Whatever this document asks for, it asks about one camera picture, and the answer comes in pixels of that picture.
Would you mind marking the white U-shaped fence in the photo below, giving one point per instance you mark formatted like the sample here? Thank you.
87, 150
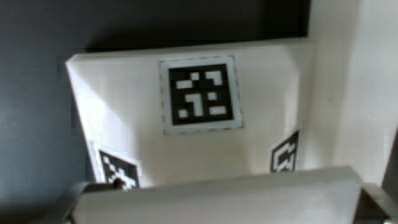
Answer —
352, 118

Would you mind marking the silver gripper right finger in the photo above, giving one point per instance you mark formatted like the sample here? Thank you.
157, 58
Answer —
377, 207

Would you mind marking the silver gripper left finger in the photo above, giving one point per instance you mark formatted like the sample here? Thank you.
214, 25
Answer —
59, 215

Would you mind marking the white lamp base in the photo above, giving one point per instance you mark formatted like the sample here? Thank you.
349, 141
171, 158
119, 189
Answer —
194, 113

